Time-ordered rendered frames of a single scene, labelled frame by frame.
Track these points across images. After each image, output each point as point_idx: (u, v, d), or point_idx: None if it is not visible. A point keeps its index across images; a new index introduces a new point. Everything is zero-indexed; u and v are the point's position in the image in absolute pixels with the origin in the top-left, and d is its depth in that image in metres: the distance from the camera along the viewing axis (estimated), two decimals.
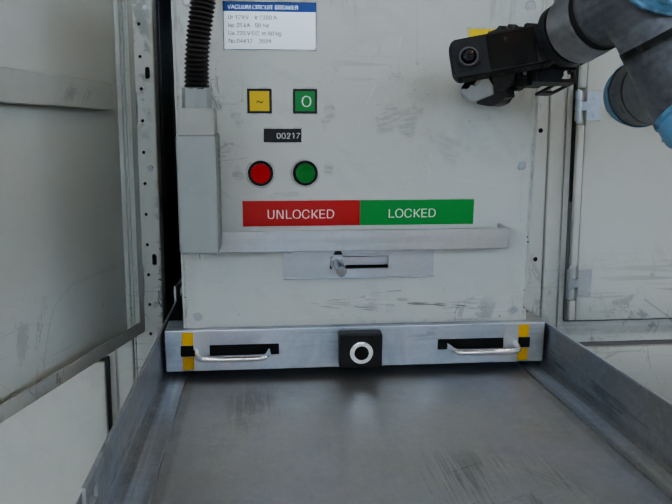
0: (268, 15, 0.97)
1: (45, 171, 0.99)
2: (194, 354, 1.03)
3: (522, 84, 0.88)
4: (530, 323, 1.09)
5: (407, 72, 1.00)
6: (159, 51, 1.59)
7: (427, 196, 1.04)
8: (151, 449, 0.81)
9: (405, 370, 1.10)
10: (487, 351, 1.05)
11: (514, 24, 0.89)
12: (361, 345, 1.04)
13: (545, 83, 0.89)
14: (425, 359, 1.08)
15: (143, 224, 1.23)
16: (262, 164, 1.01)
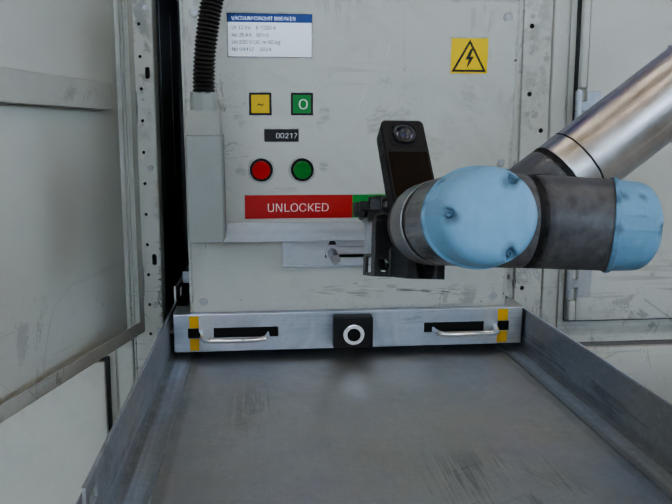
0: (268, 25, 1.06)
1: (45, 171, 0.99)
2: (199, 336, 1.12)
3: (373, 206, 0.76)
4: (509, 308, 1.18)
5: (395, 77, 1.10)
6: (159, 51, 1.59)
7: None
8: (151, 449, 0.81)
9: (405, 370, 1.10)
10: (468, 333, 1.14)
11: None
12: (353, 327, 1.13)
13: (373, 236, 0.75)
14: (412, 341, 1.18)
15: (143, 224, 1.23)
16: (263, 161, 1.10)
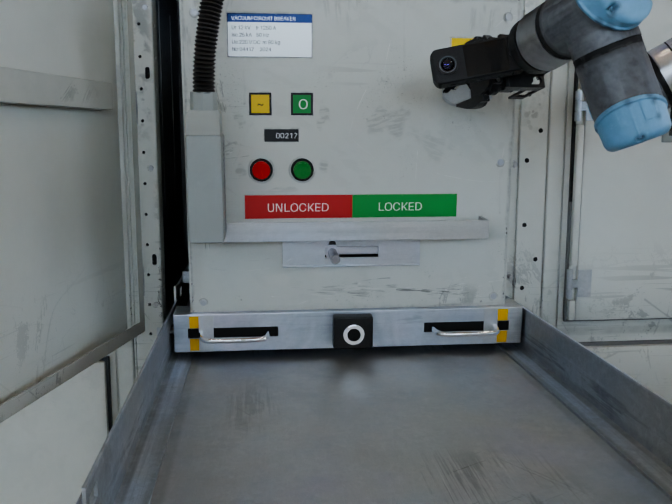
0: (268, 25, 1.06)
1: (45, 171, 0.99)
2: (199, 336, 1.12)
3: (496, 89, 0.98)
4: (509, 308, 1.18)
5: (395, 77, 1.10)
6: (159, 51, 1.59)
7: (414, 191, 1.14)
8: (151, 449, 0.81)
9: (405, 370, 1.10)
10: (468, 333, 1.14)
11: (488, 35, 0.99)
12: (353, 327, 1.13)
13: (517, 88, 0.99)
14: (412, 341, 1.18)
15: (143, 224, 1.23)
16: (263, 161, 1.10)
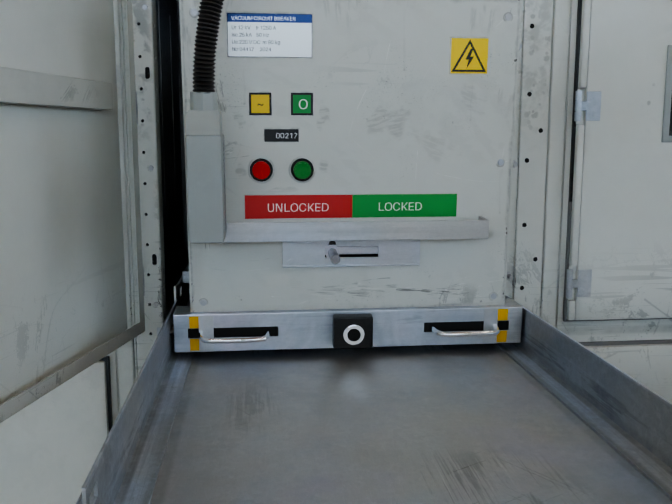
0: (268, 25, 1.06)
1: (45, 171, 0.99)
2: (199, 336, 1.12)
3: None
4: (509, 308, 1.18)
5: (395, 77, 1.10)
6: (159, 51, 1.59)
7: (414, 191, 1.14)
8: (151, 449, 0.81)
9: (405, 370, 1.10)
10: (468, 333, 1.14)
11: None
12: (353, 327, 1.13)
13: None
14: (412, 341, 1.18)
15: (143, 224, 1.23)
16: (263, 161, 1.10)
